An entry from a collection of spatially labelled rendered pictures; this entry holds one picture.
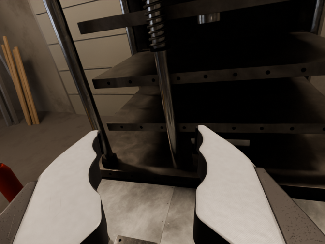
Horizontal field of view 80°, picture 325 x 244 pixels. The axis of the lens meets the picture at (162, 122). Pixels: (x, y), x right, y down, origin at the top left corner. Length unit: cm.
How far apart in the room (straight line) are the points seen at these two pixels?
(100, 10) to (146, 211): 277
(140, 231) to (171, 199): 18
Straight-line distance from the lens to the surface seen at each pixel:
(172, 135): 95
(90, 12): 332
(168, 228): 86
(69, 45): 98
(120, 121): 109
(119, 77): 96
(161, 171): 108
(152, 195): 96
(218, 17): 109
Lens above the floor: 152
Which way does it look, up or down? 29 degrees down
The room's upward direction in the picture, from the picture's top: 10 degrees counter-clockwise
